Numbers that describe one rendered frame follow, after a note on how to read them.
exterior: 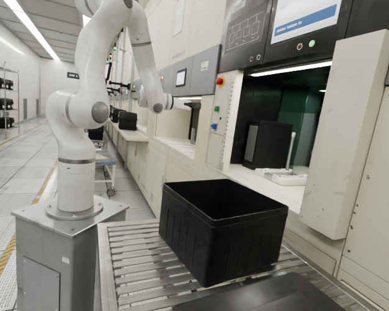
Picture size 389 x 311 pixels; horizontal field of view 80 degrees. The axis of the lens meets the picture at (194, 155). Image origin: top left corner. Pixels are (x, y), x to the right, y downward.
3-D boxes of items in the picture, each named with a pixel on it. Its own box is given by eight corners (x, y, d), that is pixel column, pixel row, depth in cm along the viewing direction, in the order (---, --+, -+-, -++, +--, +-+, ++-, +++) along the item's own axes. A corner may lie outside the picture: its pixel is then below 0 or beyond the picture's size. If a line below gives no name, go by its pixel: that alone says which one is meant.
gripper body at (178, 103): (165, 108, 125) (184, 111, 129) (170, 110, 116) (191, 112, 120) (166, 94, 123) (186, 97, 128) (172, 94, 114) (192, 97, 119)
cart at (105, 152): (74, 176, 356) (75, 145, 347) (110, 175, 379) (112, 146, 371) (73, 200, 271) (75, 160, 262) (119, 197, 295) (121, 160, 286)
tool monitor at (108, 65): (97, 86, 389) (98, 63, 383) (128, 91, 410) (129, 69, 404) (98, 84, 353) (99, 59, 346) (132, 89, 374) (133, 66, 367)
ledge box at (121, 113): (116, 127, 362) (117, 110, 357) (134, 128, 372) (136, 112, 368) (117, 129, 334) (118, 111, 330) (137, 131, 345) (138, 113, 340)
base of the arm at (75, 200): (32, 210, 81) (32, 158, 77) (77, 195, 98) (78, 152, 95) (73, 225, 74) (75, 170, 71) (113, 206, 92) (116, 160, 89)
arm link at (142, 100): (168, 96, 113) (163, 91, 120) (141, 92, 107) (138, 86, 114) (165, 113, 116) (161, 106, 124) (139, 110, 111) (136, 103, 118)
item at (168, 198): (221, 219, 92) (228, 178, 89) (280, 261, 69) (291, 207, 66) (156, 232, 76) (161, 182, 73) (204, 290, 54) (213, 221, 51)
